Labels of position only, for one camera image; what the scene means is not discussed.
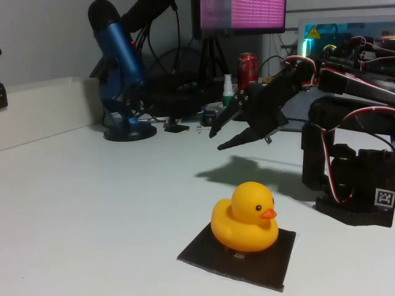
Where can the black square pad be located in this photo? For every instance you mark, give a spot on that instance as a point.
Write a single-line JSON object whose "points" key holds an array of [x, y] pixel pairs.
{"points": [[200, 256]]}

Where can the blue desktop microphone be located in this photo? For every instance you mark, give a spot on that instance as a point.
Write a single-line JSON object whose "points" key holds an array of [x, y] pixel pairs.
{"points": [[120, 49]]}

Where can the white fiducial tag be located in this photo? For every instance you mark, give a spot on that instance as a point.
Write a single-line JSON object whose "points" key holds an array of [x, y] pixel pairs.
{"points": [[384, 197]]}

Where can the black tripod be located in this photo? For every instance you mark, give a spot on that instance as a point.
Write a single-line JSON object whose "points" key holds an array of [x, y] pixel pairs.
{"points": [[210, 55]]}

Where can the white spray bottle green label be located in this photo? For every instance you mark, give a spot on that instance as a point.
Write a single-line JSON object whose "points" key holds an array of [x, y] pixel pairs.
{"points": [[227, 89]]}

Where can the black object at desk edge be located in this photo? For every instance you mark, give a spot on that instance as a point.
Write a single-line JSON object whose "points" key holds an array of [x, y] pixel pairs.
{"points": [[2, 95]]}

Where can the small black cube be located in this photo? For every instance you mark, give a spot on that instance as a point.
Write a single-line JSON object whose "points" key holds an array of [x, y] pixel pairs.
{"points": [[207, 117]]}

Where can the yellow hand tool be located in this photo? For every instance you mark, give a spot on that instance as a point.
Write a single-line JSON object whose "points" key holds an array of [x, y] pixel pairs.
{"points": [[269, 79]]}

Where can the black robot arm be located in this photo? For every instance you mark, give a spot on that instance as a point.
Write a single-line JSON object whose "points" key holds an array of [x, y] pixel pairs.
{"points": [[318, 160]]}

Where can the red soda can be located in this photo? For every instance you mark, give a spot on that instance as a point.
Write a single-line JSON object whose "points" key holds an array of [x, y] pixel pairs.
{"points": [[247, 71]]}

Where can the yellow rubber duck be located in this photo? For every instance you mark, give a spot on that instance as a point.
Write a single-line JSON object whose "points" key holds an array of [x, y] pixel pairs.
{"points": [[240, 228]]}

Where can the computer monitor purple screen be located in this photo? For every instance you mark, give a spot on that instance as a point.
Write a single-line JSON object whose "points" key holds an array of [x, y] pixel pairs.
{"points": [[247, 12]]}

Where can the white box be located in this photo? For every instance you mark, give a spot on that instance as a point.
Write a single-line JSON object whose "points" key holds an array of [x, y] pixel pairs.
{"points": [[46, 108]]}

